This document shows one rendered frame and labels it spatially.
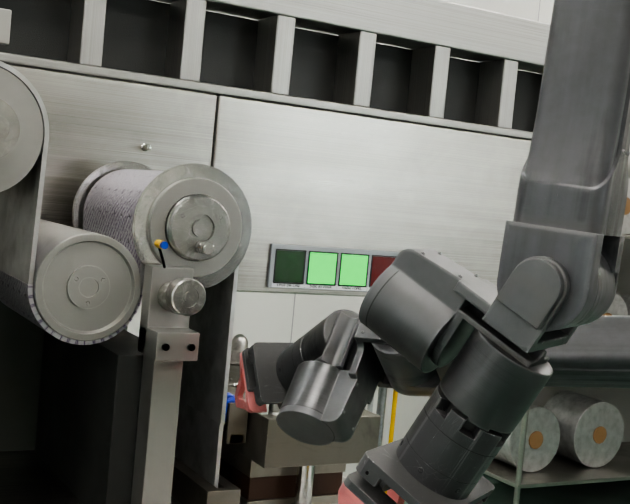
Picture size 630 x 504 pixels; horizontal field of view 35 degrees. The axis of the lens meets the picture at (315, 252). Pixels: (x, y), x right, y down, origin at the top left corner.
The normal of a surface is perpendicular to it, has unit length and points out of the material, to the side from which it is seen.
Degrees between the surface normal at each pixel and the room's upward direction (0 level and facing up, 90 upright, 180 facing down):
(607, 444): 90
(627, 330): 44
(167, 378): 90
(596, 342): 50
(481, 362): 85
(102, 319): 90
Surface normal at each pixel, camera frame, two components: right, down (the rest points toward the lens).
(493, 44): 0.48, 0.09
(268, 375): 0.47, -0.42
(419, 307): -0.21, -0.42
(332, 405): -0.32, -0.68
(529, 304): -0.51, -0.01
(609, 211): 0.84, 0.15
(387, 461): 0.48, -0.83
